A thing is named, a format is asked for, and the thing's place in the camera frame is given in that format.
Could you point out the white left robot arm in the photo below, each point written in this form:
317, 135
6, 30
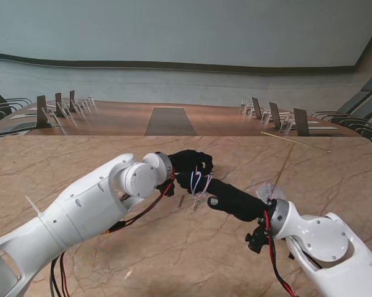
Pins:
87, 210

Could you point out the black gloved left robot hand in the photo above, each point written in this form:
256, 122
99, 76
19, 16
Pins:
189, 161

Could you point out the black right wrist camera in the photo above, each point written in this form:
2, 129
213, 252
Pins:
257, 238

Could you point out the dark upright desk panel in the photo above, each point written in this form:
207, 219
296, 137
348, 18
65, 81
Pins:
72, 99
275, 115
42, 111
301, 121
256, 107
59, 103

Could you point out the brown conference table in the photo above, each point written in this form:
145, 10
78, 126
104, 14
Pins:
118, 120

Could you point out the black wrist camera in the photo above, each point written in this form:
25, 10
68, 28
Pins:
168, 190
257, 238

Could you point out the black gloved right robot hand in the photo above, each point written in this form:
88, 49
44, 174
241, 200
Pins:
235, 201

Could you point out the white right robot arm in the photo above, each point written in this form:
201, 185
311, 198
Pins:
325, 241

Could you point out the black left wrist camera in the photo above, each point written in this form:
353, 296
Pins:
168, 190

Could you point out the gold rack with marble base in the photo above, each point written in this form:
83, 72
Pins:
297, 142

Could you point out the clear acrylic name plate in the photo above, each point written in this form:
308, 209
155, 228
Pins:
65, 111
265, 118
243, 106
53, 119
285, 126

